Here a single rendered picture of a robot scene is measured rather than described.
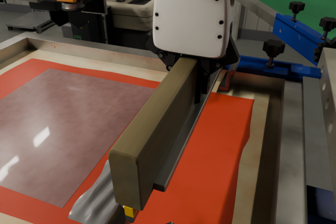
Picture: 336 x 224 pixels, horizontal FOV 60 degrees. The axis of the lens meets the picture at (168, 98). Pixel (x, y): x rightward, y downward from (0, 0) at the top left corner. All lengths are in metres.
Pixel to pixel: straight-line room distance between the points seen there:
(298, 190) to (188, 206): 0.15
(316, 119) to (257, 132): 1.86
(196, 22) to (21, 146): 0.37
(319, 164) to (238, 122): 1.48
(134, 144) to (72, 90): 0.45
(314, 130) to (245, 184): 1.84
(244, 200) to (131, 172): 0.23
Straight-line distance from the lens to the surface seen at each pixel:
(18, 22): 4.25
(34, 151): 0.56
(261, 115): 0.61
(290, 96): 0.63
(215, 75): 0.49
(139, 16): 1.47
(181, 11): 0.37
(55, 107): 0.65
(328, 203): 0.54
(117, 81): 0.71
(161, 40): 0.39
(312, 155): 2.08
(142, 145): 0.26
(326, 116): 0.57
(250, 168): 0.50
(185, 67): 0.38
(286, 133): 0.53
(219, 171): 0.48
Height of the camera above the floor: 1.30
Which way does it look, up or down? 33 degrees down
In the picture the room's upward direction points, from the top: straight up
